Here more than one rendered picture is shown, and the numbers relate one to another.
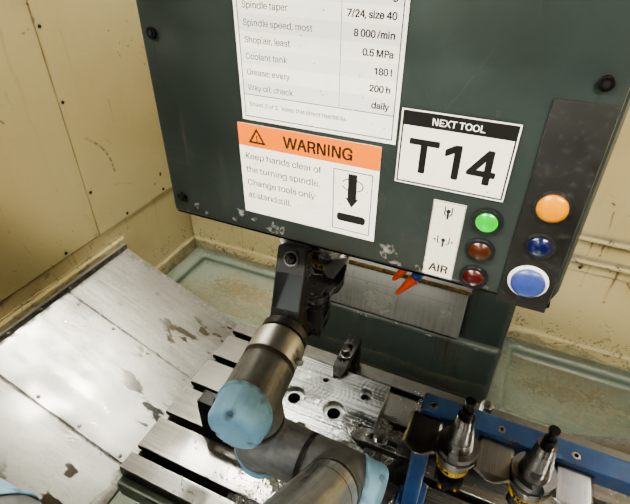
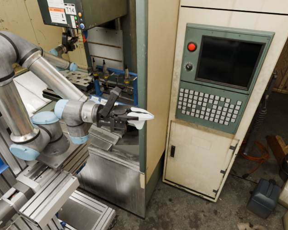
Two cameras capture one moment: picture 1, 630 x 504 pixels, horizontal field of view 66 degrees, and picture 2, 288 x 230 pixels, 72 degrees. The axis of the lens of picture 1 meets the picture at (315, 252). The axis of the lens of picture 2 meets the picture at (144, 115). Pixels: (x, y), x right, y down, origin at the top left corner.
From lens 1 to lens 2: 1.43 m
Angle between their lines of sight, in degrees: 2
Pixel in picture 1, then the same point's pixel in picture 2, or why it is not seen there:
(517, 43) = not seen: outside the picture
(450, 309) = (119, 66)
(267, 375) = (57, 48)
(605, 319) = not seen: hidden behind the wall
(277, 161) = (54, 13)
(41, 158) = (26, 32)
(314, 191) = (58, 17)
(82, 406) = (36, 90)
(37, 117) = (25, 22)
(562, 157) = (78, 7)
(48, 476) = (29, 101)
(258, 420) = (54, 52)
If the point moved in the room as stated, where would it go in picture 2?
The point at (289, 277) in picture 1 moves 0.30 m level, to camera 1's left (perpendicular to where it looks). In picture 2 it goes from (64, 37) to (29, 37)
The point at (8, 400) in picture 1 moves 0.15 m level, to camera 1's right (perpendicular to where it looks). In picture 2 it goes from (19, 87) to (32, 87)
